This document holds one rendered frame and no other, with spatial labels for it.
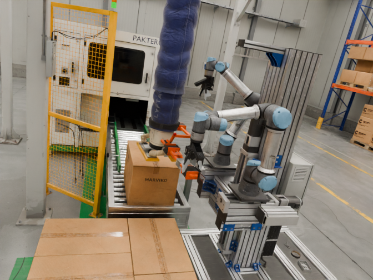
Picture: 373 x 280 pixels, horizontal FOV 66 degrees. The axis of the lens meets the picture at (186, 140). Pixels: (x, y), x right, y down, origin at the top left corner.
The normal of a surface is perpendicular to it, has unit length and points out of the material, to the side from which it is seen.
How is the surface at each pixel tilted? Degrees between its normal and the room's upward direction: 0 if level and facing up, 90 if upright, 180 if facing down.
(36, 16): 90
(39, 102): 90
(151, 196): 90
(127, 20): 90
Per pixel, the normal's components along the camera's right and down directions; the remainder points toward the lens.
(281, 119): 0.29, 0.21
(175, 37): -0.16, 0.10
